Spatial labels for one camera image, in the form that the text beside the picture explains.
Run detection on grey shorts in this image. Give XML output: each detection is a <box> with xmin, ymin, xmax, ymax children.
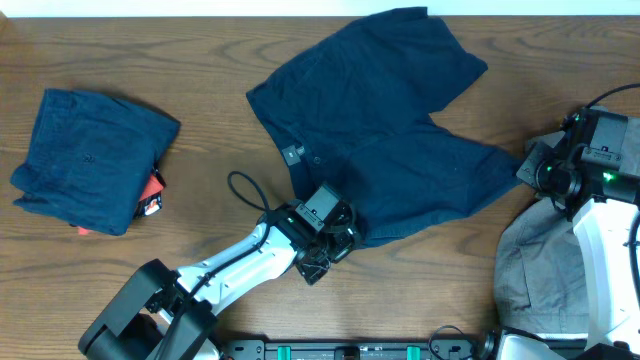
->
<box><xmin>494</xmin><ymin>107</ymin><xmax>639</xmax><ymax>342</ymax></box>

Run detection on navy blue shorts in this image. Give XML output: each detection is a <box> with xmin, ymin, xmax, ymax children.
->
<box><xmin>10</xmin><ymin>89</ymin><xmax>180</xmax><ymax>236</ymax></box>
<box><xmin>247</xmin><ymin>7</ymin><xmax>519</xmax><ymax>247</ymax></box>

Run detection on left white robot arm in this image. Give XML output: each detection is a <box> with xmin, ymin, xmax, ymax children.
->
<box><xmin>78</xmin><ymin>201</ymin><xmax>361</xmax><ymax>359</ymax></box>

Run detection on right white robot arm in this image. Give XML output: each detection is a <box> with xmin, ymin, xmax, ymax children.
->
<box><xmin>494</xmin><ymin>199</ymin><xmax>639</xmax><ymax>352</ymax></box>

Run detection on red clothing tag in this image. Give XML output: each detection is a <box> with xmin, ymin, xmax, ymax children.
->
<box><xmin>133</xmin><ymin>169</ymin><xmax>166</xmax><ymax>219</ymax></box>

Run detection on folded navy blue shorts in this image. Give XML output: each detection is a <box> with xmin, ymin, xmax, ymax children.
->
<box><xmin>10</xmin><ymin>89</ymin><xmax>180</xmax><ymax>236</ymax></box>

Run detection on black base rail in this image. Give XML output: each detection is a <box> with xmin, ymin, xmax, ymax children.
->
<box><xmin>221</xmin><ymin>325</ymin><xmax>499</xmax><ymax>360</ymax></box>

